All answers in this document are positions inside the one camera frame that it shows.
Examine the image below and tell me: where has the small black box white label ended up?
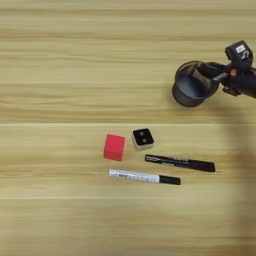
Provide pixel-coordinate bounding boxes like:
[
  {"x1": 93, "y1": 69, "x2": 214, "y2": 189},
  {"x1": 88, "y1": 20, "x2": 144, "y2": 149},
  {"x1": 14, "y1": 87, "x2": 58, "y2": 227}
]
[{"x1": 224, "y1": 39, "x2": 255, "y2": 72}]

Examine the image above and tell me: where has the black marker pen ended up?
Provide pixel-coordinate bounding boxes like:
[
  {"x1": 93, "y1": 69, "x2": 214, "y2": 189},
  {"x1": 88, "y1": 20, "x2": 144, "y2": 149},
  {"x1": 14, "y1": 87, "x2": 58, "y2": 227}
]
[{"x1": 144, "y1": 153, "x2": 217, "y2": 174}]

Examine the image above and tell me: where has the black mesh pen cup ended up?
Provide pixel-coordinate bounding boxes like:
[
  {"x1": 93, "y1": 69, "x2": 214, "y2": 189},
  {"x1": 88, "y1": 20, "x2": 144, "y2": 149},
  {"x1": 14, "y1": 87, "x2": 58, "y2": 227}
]
[{"x1": 171, "y1": 59, "x2": 221, "y2": 109}]

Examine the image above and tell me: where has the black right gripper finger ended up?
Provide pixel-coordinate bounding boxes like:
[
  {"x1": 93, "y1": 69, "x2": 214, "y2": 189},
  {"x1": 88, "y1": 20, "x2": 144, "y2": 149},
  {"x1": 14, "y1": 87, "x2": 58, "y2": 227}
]
[
  {"x1": 199, "y1": 70, "x2": 224, "y2": 87},
  {"x1": 196, "y1": 61, "x2": 232, "y2": 77}
]

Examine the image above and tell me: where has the small black white cube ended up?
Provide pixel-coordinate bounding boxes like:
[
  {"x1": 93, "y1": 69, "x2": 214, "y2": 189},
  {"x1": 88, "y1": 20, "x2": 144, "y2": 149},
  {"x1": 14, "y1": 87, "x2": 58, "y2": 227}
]
[{"x1": 130, "y1": 127, "x2": 156, "y2": 152}]

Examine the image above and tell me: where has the white marker black cap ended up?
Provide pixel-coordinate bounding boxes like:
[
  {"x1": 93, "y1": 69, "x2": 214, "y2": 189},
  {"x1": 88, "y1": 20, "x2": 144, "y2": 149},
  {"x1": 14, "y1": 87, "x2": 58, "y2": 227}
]
[{"x1": 107, "y1": 168, "x2": 182, "y2": 187}]

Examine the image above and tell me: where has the red cube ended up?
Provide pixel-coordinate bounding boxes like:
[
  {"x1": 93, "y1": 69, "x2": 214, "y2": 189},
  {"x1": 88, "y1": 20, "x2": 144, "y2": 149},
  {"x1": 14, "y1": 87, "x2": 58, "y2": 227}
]
[{"x1": 102, "y1": 132, "x2": 127, "y2": 163}]

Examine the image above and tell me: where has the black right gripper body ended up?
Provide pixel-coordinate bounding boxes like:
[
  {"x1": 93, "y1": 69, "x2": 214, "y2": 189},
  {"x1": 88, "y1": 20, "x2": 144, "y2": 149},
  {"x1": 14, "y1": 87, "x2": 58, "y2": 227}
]
[{"x1": 211, "y1": 64, "x2": 256, "y2": 100}]

